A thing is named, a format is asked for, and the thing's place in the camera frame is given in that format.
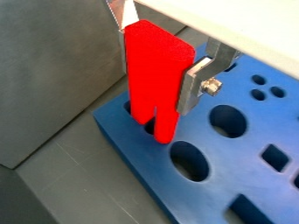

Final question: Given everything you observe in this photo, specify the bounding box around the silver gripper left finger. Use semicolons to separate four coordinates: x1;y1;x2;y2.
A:
106;0;139;71

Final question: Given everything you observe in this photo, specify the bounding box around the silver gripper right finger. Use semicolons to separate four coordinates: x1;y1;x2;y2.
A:
177;38;242;116

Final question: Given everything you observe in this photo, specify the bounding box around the blue foam shape board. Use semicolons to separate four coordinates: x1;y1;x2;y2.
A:
93;42;299;224

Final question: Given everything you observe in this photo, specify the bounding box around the red square-circle peg block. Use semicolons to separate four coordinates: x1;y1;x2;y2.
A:
126;19;195;144

